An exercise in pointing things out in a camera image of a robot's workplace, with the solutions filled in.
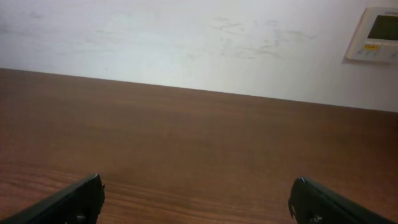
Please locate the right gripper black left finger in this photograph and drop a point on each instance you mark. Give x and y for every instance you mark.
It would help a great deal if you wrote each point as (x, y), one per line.
(79, 203)

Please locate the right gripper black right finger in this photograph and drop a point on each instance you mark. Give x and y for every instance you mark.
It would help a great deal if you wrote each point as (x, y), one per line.
(313, 203)

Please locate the beige wall control panel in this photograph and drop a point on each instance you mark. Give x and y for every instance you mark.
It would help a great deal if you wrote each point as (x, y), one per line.
(375, 38)

